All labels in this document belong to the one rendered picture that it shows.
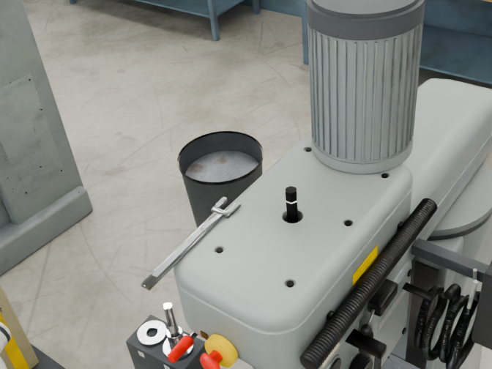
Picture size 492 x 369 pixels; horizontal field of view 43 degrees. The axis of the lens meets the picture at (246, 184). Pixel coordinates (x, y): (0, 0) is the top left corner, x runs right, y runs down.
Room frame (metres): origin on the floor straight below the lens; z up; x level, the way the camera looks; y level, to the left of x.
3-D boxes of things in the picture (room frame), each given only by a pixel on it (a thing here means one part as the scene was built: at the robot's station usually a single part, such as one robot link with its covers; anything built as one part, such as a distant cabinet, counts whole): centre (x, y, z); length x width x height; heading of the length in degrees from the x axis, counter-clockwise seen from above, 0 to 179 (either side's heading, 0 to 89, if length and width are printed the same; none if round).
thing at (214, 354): (0.65, 0.09, 1.76); 0.04 x 0.03 x 0.04; 49
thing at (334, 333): (0.77, -0.21, 1.79); 0.45 x 0.04 x 0.04; 139
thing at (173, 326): (1.17, 0.26, 1.26); 0.03 x 0.03 x 0.11
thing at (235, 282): (0.85, -0.09, 1.81); 0.47 x 0.26 x 0.16; 139
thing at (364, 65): (1.03, -0.24, 2.05); 0.20 x 0.20 x 0.32
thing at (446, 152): (1.22, -0.41, 1.66); 0.80 x 0.23 x 0.20; 139
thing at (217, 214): (0.80, 0.11, 1.89); 0.24 x 0.04 x 0.01; 141
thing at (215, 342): (0.67, 0.08, 1.76); 0.06 x 0.02 x 0.06; 49
